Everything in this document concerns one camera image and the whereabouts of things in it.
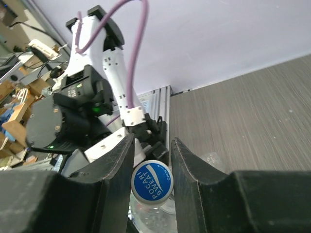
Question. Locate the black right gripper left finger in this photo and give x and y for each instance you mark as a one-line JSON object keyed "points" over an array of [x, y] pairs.
{"points": [[94, 199]]}

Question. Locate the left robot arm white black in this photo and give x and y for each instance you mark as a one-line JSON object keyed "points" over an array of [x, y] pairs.
{"points": [[93, 105]]}

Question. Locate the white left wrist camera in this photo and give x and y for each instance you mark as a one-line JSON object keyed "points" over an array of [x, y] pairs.
{"points": [[131, 117]]}

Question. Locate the blue white bottle cap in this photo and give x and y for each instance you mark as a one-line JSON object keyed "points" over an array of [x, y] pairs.
{"points": [[152, 183]]}

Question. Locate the clear bottle blue white label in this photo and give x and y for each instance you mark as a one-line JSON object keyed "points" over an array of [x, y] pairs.
{"points": [[153, 220]]}

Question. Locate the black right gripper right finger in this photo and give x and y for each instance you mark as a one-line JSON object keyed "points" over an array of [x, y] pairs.
{"points": [[245, 201]]}

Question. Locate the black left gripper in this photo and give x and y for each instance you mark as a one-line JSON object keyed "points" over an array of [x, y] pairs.
{"points": [[152, 136]]}

